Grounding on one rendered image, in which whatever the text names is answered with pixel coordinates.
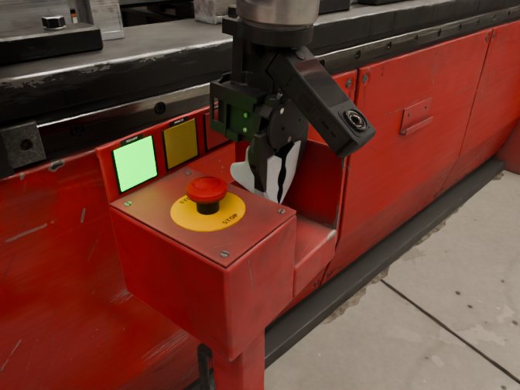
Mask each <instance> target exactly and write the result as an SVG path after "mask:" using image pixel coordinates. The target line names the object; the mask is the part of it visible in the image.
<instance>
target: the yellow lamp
mask: <svg viewBox="0 0 520 390"><path fill-rule="evenodd" d="M164 138H165V144H166V156H167V162H168V169H170V168H172V167H174V166H177V165H179V164H180V163H183V162H185V161H187V160H188V159H191V158H193V157H194V156H197V155H198V153H197V135H196V126H195V119H192V120H190V121H186V122H184V123H182V124H180V125H177V126H174V127H172V128H169V129H167V130H165V131H164Z"/></svg>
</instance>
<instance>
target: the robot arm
mask: <svg viewBox="0 0 520 390"><path fill-rule="evenodd" d="M319 6H320V0H237V2H236V13H237V15H238V17H237V18H236V19H233V18H231V17H230V18H229V17H226V18H222V33H225V34H228V35H231V36H233V44H232V69H231V72H228V73H225V74H222V75H221V78H220V79H218V80H214V81H211V82H210V129H212V130H214V131H216V132H219V133H221V134H223V135H224V137H225V138H227V139H230V140H232V141H234V142H240V141H242V140H245V141H246V142H250V143H251V144H250V146H249V147H248V148H247V149H246V155H245V161H244V162H234V163H232V164H231V175H232V177H233V178H234V179H235V180H236V181H237V182H239V183H240V184H241V185H242V186H243V187H244V188H246V189H247V190H249V191H250V192H251V193H254V194H256V195H259V196H260V197H264V198H266V199H268V200H271V201H274V202H276V203H278V204H281V203H282V201H283V199H284V197H285V195H286V193H287V191H288V189H289V187H290V185H291V183H292V181H293V177H294V175H295V172H296V171H297V170H298V167H299V163H300V160H301V158H302V156H303V152H304V149H305V147H306V141H307V138H308V133H309V123H310V124H311V125H312V126H313V127H314V128H315V129H316V131H317V132H318V133H319V135H320V136H321V137H322V138H323V140H324V141H325V142H326V144H328V145H329V147H330V148H331V149H332V150H333V152H334V153H335V154H336V156H337V157H340V158H344V157H346V156H349V155H350V154H352V153H354V152H356V151H358V150H359V149H361V148H362V147H363V146H364V145H365V144H367V143H368V142H369V141H370V140H371V139H372V138H373V137H374V136H375V133H376V129H375V128H374V127H373V125H372V124H371V123H370V122H369V120H367V119H366V117H365V116H364V115H363V114H362V113H361V111H360V110H359V109H358V108H357V106H356V105H355V104H354V103H353V102H352V100H351V99H350V98H349V97H348V96H347V95H346V94H345V93H344V91H343V90H342V89H341V88H340V86H339V85H338V84H337V83H336V81H335V80H334V79H333V78H332V77H331V76H330V75H329V74H328V73H327V71H326V70H325V69H324V68H323V66H322V65H321V64H320V62H319V61H318V60H317V59H316V57H315V56H314V55H313V54H312V53H311V52H310V51H309V50H308V49H307V47H306V46H304V45H306V44H309V43H311V42H312V39H313V28H314V25H313V23H315V21H316V20H317V17H318V12H319ZM293 46H298V47H294V48H292V47H293ZM229 80H230V81H231V82H228V83H226V84H221V83H224V82H226V81H229ZM214 98H218V121H217V120H214Z"/></svg>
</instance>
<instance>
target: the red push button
mask: <svg viewBox="0 0 520 390"><path fill-rule="evenodd" d="M227 192H228V186H227V184H226V183H225V182H224V181H223V180H221V179H219V178H216V177H212V176H203V177H200V178H197V179H195V180H192V181H190V182H189V183H188V184H187V185H186V195H187V196H188V197H189V199H190V200H192V201H193V202H195V203H196V204H197V212H198V213H200V214H203V215H211V214H215V213H217V212H218V211H219V209H220V205H219V201H220V200H222V199H223V198H224V197H225V196H226V194H227Z"/></svg>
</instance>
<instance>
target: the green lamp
mask: <svg viewBox="0 0 520 390"><path fill-rule="evenodd" d="M114 154H115V162H116V166H117V170H118V178H119V182H120V186H121V191H124V190H127V189H128V188H130V187H133V186H135V185H137V184H139V183H141V182H143V181H145V180H147V179H149V178H151V177H154V176H156V175H157V174H156V164H155V158H154V152H153V147H152V137H151V136H149V137H147V138H145V139H142V140H139V141H137V142H133V143H132V144H129V145H126V146H124V147H121V148H120V149H116V150H114Z"/></svg>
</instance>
